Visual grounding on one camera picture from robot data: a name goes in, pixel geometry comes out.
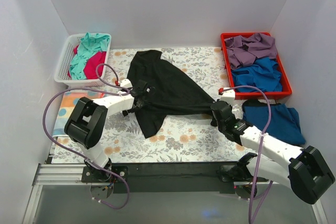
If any colourful checked towel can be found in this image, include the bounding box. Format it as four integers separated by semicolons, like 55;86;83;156
52;91;104;137

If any floral patterned table mat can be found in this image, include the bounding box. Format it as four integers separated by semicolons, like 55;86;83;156
51;47;295;163

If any blue t-shirt in bin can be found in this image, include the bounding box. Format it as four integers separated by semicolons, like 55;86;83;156
232;57;282;92

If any purple t-shirt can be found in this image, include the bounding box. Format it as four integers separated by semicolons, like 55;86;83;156
224;33;278;70

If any black t-shirt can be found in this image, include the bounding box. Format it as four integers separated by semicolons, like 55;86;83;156
127;50;215;138

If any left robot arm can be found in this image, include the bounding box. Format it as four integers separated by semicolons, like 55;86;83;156
64;80;155;182

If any teal t-shirt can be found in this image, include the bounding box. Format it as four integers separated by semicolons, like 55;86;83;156
69;33;111;80

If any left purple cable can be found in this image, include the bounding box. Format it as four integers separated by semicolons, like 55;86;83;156
43;63;131;210

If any magenta t-shirt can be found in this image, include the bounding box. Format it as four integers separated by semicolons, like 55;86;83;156
67;45;107;80

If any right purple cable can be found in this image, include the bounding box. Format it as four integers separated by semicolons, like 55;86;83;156
223;85;274;223

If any purple cable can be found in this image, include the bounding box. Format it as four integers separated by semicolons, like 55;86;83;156
223;85;274;223
43;63;131;210

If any aluminium rail frame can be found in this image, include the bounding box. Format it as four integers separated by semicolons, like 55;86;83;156
22;163;329;224

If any folded blue t-shirt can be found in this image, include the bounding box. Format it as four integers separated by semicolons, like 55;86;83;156
242;100;306;146

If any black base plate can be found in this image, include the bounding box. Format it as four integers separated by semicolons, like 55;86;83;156
81;161;271;195

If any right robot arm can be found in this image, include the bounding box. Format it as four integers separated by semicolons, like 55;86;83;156
211;101;335;205

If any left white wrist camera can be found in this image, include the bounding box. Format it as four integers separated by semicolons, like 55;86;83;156
115;79;132;89

